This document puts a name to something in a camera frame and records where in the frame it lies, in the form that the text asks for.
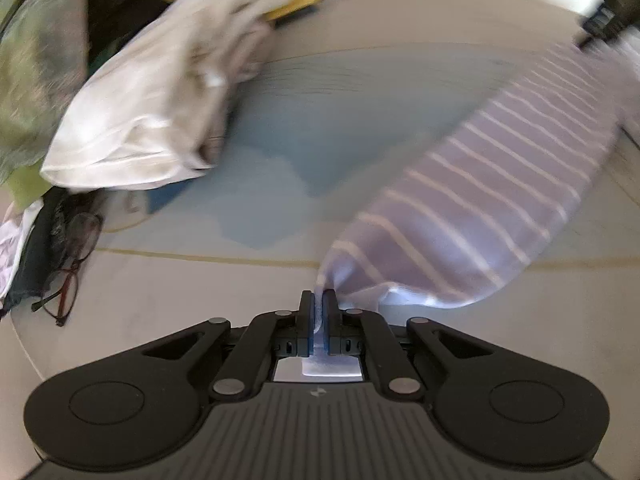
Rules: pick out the white patterned cloth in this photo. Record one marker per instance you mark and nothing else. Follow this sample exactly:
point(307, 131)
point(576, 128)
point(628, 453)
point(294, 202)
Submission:
point(12, 245)

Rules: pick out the lilac white-striped shirt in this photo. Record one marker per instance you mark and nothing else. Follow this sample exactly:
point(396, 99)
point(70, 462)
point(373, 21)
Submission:
point(475, 185)

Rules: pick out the cream crumpled garment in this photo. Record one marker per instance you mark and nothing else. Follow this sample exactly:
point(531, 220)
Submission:
point(150, 100)

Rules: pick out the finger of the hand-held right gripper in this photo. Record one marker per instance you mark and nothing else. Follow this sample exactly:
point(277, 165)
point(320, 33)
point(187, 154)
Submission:
point(597, 25)

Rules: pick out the red-framed eyeglasses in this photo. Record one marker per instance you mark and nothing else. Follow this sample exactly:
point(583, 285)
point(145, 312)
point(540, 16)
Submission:
point(70, 270)

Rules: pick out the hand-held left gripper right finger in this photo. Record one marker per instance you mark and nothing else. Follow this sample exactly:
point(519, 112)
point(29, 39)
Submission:
point(330, 320)

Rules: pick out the black cloth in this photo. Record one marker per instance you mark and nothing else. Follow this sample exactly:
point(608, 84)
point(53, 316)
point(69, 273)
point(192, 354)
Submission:
point(120, 15)

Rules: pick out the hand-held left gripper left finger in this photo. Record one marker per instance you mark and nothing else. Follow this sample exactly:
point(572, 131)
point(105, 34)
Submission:
point(305, 320)

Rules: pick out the green patterned cloth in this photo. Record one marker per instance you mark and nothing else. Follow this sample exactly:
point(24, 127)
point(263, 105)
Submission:
point(35, 60)

